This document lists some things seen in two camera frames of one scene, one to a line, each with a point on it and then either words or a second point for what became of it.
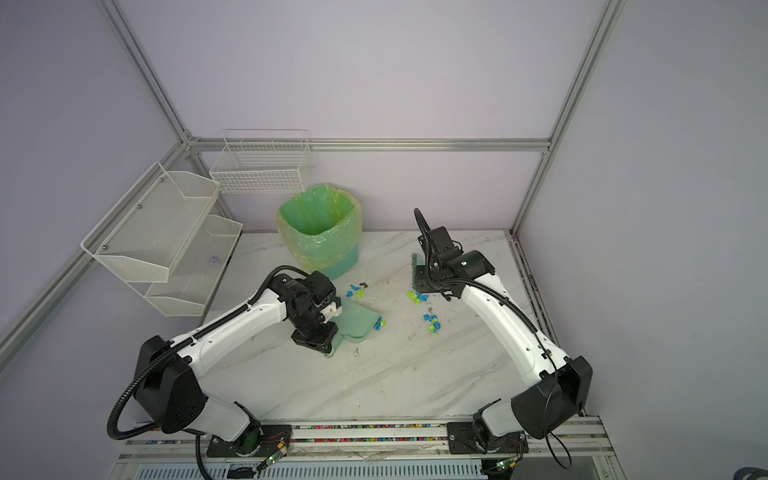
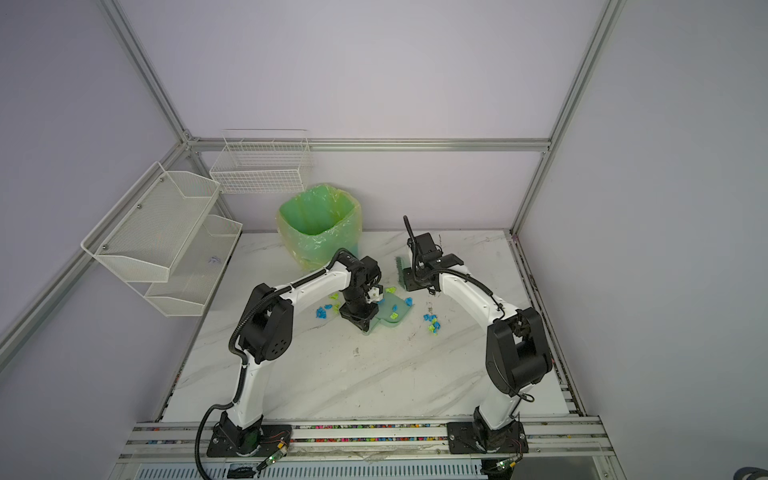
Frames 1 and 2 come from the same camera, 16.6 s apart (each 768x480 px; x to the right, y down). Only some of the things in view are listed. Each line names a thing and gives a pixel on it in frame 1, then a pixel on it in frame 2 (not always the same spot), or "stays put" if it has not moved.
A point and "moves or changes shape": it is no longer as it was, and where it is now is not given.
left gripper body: (311, 331) -> (356, 309)
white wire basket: (263, 161) stays put
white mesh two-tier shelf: (161, 239) stays put
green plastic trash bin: (320, 227) stays put
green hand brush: (417, 272) moves or changes shape
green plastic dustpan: (354, 324) -> (391, 309)
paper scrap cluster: (435, 324) stays put
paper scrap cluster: (418, 297) -> (409, 301)
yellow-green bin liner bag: (318, 224) stays put
